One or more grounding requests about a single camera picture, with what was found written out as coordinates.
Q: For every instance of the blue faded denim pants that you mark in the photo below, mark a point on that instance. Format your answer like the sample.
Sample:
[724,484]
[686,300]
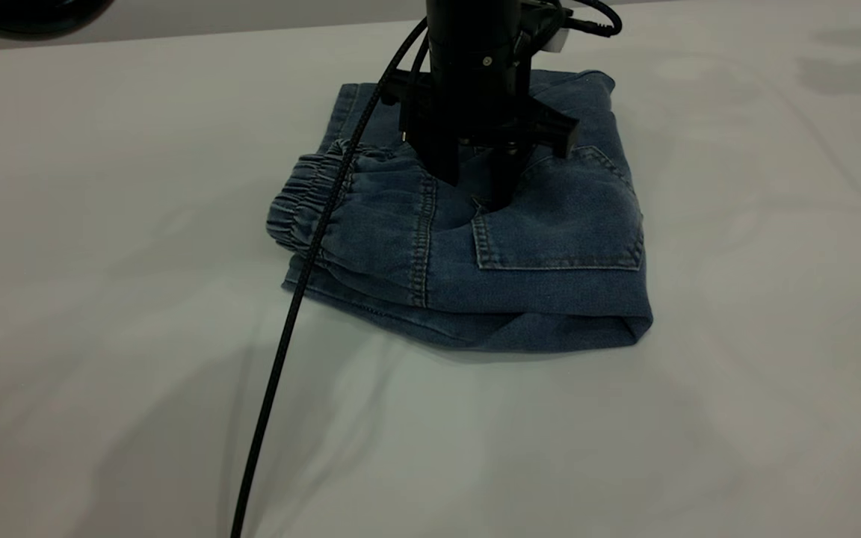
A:
[550,246]

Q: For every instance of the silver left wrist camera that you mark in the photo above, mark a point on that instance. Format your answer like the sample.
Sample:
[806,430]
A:
[554,41]

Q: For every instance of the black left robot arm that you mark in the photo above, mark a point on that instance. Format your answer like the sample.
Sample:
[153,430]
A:
[475,19]

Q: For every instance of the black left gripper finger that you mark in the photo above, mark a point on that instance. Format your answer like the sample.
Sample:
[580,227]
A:
[507,179]
[442,164]

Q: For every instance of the black rounded robot part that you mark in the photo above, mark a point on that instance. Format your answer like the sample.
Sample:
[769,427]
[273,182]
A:
[27,13]

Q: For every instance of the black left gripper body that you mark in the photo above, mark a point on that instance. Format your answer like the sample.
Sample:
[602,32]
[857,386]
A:
[475,97]

